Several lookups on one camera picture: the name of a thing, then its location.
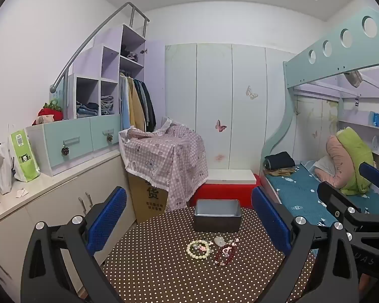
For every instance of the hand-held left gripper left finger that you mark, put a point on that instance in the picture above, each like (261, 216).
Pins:
(107, 221)

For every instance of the pink butterfly sticker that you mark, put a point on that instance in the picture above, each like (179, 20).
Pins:
(220, 126)

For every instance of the brown cardboard box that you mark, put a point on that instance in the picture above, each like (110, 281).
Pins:
(148, 202)

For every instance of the teal bunk bed frame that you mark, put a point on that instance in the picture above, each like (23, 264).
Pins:
(334, 56)

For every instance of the grey metal tin box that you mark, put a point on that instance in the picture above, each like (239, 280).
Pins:
(218, 224)

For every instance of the pink checkered cloth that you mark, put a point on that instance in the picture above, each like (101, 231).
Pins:
(164, 157)

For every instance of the mustard hanging coat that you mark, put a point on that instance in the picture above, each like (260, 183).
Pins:
(135, 107)

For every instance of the light blue hanging shirt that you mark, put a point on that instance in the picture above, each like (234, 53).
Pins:
(124, 107)

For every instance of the cream cabinet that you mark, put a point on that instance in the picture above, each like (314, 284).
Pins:
(50, 214)

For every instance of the folded tan clothes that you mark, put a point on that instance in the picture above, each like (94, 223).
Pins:
(281, 171)

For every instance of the crumpled white paper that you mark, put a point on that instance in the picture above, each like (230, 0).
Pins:
(22, 193)

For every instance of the dark hanging jackets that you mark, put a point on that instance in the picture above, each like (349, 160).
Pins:
(148, 107)

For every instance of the folded blue jeans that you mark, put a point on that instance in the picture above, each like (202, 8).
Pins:
(87, 109)

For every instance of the white stone pendant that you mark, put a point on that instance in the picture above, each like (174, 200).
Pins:
(219, 241)

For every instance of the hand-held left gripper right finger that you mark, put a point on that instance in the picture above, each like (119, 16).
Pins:
(270, 224)

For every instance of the brown polka dot tablecloth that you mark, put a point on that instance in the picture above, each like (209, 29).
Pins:
(164, 274)

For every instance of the pale yellow butterfly sticker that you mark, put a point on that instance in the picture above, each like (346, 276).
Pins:
(252, 93)

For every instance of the green pillow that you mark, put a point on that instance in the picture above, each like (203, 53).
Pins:
(357, 145)

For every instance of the pale blue pillow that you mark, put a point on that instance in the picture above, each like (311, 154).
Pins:
(319, 165)

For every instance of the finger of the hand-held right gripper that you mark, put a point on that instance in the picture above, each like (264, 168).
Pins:
(334, 198)
(374, 175)

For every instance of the white plastic bag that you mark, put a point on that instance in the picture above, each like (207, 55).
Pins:
(1, 170)

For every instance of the white wardrobe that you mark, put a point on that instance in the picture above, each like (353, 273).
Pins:
(214, 85)

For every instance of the blue fish print bedsheet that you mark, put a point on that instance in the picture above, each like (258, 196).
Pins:
(297, 192)

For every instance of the small clear bead charm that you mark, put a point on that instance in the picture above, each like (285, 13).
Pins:
(236, 241)

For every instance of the grey metal handrail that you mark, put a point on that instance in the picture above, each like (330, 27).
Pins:
(91, 38)

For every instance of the purple stepped shelf unit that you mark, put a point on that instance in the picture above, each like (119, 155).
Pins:
(91, 56)

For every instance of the faded pink flower sticker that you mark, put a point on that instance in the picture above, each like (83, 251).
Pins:
(219, 157)

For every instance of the red plush toy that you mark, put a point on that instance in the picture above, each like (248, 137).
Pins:
(50, 112)

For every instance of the folded grey jeans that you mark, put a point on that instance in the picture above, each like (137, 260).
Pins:
(106, 105)

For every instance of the teal drawer unit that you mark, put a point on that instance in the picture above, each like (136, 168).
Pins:
(75, 132)

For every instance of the red padded bench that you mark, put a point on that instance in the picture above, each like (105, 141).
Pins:
(221, 195)

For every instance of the pinecone drawer ornament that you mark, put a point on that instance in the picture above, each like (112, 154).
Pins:
(109, 138)
(65, 151)

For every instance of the pink pillow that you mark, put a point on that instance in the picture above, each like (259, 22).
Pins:
(338, 157)

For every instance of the green and white packet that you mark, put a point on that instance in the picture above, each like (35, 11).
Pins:
(23, 154)

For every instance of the folded dark purple clothes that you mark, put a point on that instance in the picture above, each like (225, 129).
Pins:
(129, 55)

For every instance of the small blue holder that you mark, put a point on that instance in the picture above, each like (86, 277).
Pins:
(374, 120)

